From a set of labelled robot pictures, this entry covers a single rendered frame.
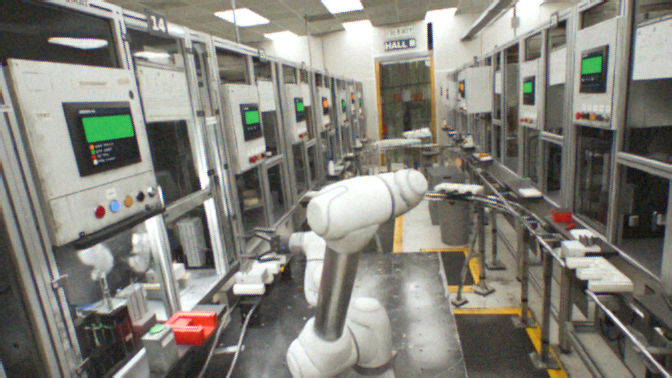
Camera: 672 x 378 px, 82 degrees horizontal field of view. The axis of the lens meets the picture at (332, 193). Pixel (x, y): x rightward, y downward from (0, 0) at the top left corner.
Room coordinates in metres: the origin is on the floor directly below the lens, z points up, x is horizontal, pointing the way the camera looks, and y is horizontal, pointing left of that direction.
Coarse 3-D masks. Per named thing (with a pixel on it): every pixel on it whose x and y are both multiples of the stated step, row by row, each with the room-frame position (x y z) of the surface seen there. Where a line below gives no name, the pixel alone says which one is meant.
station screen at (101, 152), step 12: (96, 108) 1.14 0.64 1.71; (108, 108) 1.19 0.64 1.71; (120, 108) 1.24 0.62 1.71; (132, 120) 1.28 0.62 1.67; (84, 132) 1.08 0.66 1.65; (96, 144) 1.11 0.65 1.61; (108, 144) 1.16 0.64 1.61; (120, 144) 1.20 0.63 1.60; (132, 144) 1.26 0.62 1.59; (96, 156) 1.10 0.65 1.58; (108, 156) 1.15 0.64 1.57; (120, 156) 1.19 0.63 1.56; (132, 156) 1.24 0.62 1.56
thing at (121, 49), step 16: (112, 32) 1.35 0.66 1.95; (128, 48) 1.38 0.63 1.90; (128, 64) 1.37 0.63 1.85; (144, 128) 1.38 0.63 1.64; (208, 208) 1.75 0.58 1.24; (208, 224) 1.76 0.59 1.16; (160, 240) 1.34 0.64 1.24; (224, 256) 1.76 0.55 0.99; (224, 272) 1.75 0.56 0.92; (176, 288) 1.37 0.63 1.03
